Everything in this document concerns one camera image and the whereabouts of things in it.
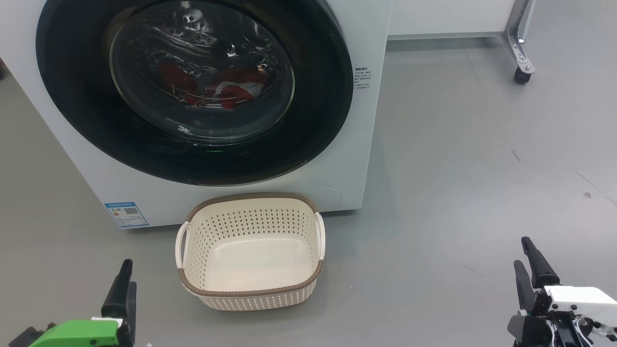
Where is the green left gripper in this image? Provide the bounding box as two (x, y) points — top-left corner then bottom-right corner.
(29, 259), (137, 347)

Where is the red basketball jersey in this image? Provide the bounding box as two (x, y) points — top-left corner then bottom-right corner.
(158, 60), (268, 109)

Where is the white front-load washing machine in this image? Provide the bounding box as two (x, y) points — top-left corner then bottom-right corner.
(0, 0), (392, 230)

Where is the small black text sticker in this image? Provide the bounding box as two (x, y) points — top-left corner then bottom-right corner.
(353, 67), (373, 90)

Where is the white panel furniture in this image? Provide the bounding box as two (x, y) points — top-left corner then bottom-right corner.
(388, 0), (517, 40)

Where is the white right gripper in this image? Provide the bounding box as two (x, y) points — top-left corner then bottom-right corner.
(507, 236), (617, 347)

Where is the stainless steel washing machine drum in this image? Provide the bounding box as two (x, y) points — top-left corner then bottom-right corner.
(110, 0), (295, 143)

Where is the metal leg with black caster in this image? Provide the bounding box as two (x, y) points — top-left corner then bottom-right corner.
(501, 0), (537, 85)

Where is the cream perforated laundry basket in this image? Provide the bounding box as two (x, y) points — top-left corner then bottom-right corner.
(175, 192), (326, 312)

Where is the blue energy label sticker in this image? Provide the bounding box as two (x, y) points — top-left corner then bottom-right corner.
(104, 201), (149, 229)

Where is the glass washing machine door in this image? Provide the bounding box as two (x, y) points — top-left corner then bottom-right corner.
(36, 0), (354, 187)

